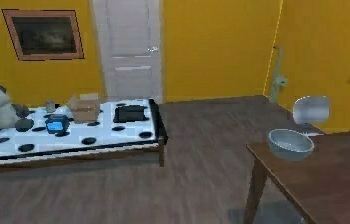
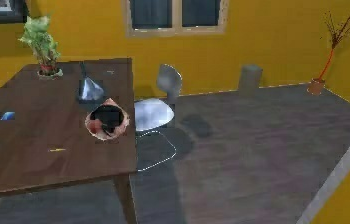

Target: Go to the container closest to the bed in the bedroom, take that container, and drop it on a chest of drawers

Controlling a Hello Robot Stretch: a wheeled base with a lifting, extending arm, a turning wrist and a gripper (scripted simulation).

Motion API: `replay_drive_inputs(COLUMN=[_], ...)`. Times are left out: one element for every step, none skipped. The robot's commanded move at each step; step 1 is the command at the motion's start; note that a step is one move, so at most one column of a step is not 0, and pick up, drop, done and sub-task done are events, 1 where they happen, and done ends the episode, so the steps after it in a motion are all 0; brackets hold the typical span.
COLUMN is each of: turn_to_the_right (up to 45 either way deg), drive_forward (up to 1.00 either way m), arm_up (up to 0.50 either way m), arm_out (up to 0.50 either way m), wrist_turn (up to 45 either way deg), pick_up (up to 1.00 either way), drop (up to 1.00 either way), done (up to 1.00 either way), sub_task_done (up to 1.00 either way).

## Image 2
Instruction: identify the grey cylindrical bin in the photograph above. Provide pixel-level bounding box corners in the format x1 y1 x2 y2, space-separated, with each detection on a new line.
238 64 264 92

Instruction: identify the dark brown wooden table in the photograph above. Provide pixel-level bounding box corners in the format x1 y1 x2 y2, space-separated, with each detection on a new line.
0 57 139 224

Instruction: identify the white chair with wire base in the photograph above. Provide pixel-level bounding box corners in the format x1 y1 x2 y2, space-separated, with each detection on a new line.
133 63 184 173

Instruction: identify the dark framed wall picture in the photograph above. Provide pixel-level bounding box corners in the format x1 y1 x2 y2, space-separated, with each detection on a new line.
0 0 30 24

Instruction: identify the green potted house plant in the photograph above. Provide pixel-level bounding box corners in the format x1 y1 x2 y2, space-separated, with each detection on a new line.
18 14 64 80

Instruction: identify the bare twig plant orange pot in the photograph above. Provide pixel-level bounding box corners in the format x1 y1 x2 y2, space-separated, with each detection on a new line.
306 10 350 96

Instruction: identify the window with pale wooden frame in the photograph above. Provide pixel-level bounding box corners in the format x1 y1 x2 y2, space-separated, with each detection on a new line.
121 0 230 38

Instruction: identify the small blue card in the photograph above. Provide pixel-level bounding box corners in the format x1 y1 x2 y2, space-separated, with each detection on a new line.
0 111 16 121

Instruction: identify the pink bowl with dark inside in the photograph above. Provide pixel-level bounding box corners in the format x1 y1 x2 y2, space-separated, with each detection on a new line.
84 97 131 141

